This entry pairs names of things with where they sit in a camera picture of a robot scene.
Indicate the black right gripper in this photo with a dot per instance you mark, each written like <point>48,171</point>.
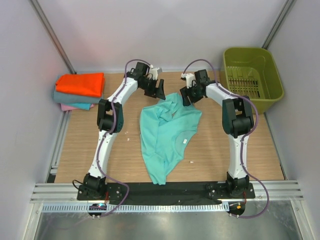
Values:
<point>191,93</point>

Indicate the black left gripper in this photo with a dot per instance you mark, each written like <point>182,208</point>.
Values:
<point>153,89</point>

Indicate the teal t shirt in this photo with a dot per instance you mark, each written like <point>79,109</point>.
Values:
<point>166,128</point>

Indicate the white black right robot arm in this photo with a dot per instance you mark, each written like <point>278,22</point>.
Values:
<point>237,123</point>

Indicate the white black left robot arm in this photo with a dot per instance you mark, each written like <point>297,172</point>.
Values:
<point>110,121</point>

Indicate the orange folded t shirt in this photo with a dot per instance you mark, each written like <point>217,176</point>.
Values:
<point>87,84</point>

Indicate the green plastic basket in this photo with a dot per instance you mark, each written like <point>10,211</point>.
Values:
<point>252,72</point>

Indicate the pink folded t shirt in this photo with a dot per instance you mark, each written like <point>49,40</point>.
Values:
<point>64,108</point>

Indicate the grey folded t shirt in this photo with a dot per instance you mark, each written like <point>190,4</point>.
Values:
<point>65,98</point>

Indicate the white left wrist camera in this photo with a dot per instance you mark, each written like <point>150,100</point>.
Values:
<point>154,72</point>

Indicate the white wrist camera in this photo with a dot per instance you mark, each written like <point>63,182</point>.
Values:
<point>154,72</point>
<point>189,78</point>

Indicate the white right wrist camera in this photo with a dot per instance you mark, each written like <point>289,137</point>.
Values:
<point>189,78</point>

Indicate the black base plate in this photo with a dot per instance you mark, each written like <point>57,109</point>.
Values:
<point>170,194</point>

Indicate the aluminium frame rail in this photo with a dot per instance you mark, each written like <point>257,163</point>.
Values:
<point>273,190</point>

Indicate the white slotted cable duct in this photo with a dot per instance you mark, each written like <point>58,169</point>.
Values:
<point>101,208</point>

